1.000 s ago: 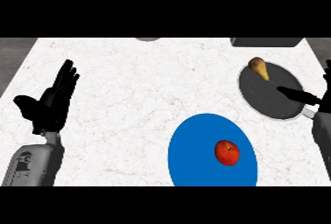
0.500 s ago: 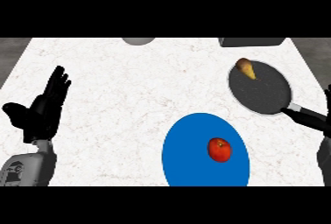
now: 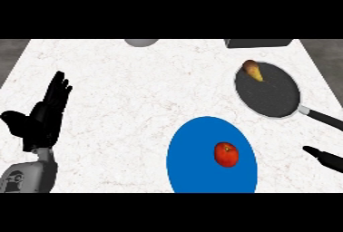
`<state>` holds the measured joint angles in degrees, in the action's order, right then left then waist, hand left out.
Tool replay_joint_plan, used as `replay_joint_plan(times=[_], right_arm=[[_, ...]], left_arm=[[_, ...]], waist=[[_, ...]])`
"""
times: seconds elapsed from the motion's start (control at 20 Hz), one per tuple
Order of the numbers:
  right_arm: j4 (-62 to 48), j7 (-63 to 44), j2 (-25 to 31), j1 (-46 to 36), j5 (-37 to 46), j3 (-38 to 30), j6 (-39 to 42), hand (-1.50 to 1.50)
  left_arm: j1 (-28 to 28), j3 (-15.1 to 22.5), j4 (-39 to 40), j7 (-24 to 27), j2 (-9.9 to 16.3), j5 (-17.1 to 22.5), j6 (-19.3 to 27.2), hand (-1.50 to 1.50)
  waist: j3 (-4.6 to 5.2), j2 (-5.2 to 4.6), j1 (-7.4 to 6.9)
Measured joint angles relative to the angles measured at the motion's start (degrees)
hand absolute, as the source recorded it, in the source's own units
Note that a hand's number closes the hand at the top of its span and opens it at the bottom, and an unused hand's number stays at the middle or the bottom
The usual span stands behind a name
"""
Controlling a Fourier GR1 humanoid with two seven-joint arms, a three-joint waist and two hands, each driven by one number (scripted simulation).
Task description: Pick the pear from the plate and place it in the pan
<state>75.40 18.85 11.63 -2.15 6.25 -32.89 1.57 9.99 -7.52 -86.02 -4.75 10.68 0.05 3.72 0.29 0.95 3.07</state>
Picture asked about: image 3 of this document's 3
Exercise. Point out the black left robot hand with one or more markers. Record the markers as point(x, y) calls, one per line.
point(45, 120)

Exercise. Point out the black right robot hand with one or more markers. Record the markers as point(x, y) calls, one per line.
point(329, 158)

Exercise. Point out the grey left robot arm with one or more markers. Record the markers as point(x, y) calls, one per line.
point(32, 175)

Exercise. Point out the dark grey frying pan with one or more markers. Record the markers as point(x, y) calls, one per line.
point(270, 92)

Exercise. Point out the blue oval plate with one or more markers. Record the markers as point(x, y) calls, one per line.
point(212, 157)

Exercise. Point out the yellow brown pear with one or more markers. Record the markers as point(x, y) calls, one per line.
point(254, 70)

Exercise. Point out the red apple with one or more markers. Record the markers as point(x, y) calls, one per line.
point(227, 154)

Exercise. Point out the grey round object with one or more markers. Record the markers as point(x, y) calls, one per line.
point(141, 42)

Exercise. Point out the dark grey box appliance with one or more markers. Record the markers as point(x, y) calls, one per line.
point(257, 43)

